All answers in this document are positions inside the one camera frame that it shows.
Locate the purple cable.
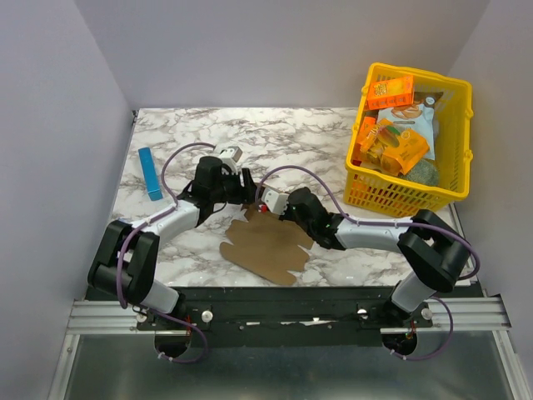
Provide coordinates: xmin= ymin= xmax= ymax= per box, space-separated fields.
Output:
xmin=116 ymin=142 xmax=217 ymax=309
xmin=253 ymin=165 xmax=481 ymax=283

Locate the orange snack box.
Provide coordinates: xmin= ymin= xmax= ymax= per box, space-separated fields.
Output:
xmin=365 ymin=75 xmax=414 ymax=110

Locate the long blue box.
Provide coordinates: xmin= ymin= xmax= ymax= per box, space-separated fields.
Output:
xmin=137 ymin=147 xmax=162 ymax=201

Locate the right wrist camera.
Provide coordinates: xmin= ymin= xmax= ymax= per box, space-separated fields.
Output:
xmin=261 ymin=187 xmax=289 ymax=216

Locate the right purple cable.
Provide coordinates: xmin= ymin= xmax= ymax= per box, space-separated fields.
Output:
xmin=253 ymin=165 xmax=481 ymax=283

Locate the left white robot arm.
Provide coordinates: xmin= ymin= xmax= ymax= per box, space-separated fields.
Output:
xmin=87 ymin=156 xmax=257 ymax=329

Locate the brown cardboard box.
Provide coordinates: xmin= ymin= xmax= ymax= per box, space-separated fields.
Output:
xmin=219 ymin=206 xmax=314 ymax=287

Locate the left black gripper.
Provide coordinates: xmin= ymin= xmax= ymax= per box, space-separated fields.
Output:
xmin=212 ymin=167 xmax=264 ymax=205

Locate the green textured pouch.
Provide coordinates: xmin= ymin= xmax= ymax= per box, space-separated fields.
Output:
xmin=401 ymin=158 xmax=440 ymax=187

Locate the small orange packet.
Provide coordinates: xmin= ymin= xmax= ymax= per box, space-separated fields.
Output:
xmin=358 ymin=116 xmax=376 ymax=138

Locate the light blue snack bag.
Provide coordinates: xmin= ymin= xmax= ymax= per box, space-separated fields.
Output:
xmin=376 ymin=102 xmax=435 ymax=160

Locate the yellow plastic basket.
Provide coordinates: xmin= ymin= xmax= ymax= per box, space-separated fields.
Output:
xmin=343 ymin=62 xmax=474 ymax=218

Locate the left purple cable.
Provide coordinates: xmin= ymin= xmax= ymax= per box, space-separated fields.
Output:
xmin=116 ymin=142 xmax=217 ymax=309

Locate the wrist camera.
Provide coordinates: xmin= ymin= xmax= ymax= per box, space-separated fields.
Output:
xmin=261 ymin=187 xmax=289 ymax=216
xmin=214 ymin=146 xmax=242 ymax=174

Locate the orange mango snack bag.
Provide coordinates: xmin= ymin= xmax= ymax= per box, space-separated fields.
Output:
xmin=356 ymin=118 xmax=430 ymax=176

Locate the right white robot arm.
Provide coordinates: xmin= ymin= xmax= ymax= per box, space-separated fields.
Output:
xmin=281 ymin=187 xmax=471 ymax=327

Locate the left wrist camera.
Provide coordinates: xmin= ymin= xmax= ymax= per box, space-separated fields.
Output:
xmin=214 ymin=146 xmax=242 ymax=174

